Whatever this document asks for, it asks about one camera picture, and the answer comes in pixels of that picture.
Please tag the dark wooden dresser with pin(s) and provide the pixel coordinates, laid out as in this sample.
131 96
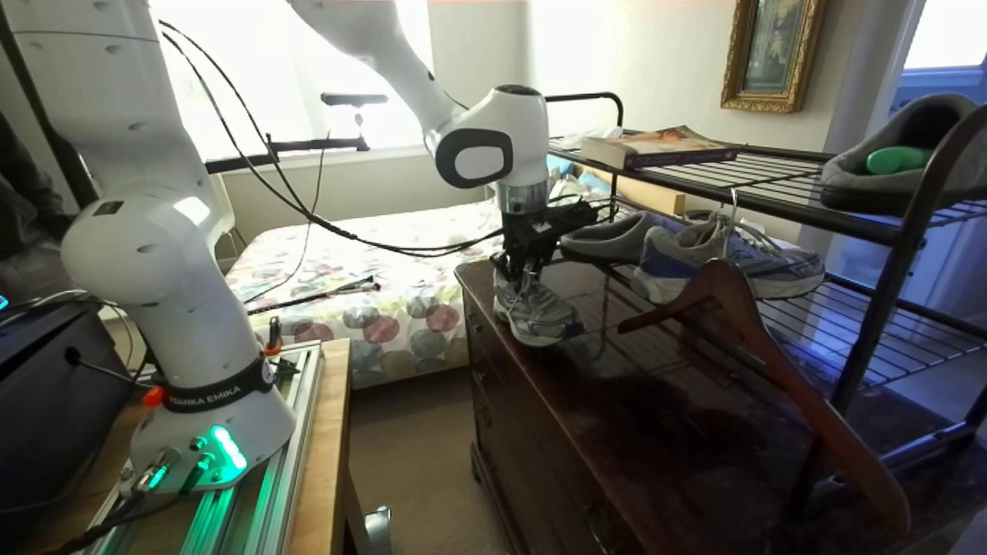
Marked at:
617 433

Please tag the thin black rod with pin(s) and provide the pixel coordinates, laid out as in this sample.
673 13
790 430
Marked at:
310 297

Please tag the gold framed painting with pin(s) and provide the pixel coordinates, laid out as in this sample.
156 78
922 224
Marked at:
773 50

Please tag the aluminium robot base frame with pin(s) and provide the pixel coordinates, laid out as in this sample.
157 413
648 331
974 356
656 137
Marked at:
256 504

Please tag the white and blue sneaker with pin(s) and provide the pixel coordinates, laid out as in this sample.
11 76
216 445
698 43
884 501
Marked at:
538 314

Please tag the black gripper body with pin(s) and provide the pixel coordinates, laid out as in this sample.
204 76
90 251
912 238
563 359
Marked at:
525 231

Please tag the brown wooden clothes hanger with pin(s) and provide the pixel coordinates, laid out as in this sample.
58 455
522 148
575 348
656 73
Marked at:
782 391

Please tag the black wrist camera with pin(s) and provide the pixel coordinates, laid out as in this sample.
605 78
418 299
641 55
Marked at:
575 221

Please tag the black equipment box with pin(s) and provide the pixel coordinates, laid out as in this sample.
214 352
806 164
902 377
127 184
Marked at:
50 403

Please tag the bed with floral cover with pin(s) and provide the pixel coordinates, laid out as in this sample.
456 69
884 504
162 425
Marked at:
411 297

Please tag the black metal shoe rack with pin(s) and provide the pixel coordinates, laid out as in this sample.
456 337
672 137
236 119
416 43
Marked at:
884 297

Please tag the small white floor object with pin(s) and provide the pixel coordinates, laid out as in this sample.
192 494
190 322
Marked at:
376 529

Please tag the grey and blue sneaker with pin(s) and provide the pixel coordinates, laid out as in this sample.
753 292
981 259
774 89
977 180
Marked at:
712 257

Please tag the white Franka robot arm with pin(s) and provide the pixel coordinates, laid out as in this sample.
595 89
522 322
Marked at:
156 257

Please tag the light wooden robot table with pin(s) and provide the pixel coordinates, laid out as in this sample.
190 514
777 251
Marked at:
326 463

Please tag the grey slipper with green insert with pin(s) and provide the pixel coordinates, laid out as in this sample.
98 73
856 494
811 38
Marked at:
906 154

